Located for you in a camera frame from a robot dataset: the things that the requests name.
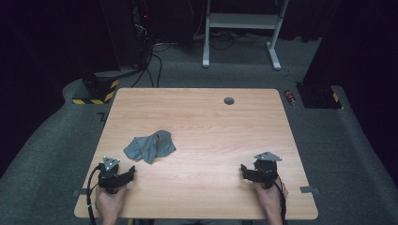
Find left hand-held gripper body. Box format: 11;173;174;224
98;157;127;195

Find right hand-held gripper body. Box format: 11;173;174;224
253;151;283;190

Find grey cloth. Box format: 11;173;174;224
123;129;176;165

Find person's left hand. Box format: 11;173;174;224
95;184;129;221

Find person's right hand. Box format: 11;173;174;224
253;177;289;221

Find grey tape strip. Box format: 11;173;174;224
72;187;94;197
299;186;321;195

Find red can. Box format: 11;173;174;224
283;89;298;106

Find black yellow striped stand base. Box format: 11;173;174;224
71;69;120;106

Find black stand base yellow mark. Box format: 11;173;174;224
295;82;344;110

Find black equipment rack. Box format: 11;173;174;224
99;0;154;68

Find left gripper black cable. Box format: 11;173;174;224
86;164;102;225

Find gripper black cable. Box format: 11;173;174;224
86;164;102;225
272;176;288;225

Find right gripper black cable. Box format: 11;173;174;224
272;176;288;225

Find black floor cables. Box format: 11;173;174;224
130;41;172;89

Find cables under white stand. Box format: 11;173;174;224
187;29;270;51

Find white metal stand frame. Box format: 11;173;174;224
202;0;290;71

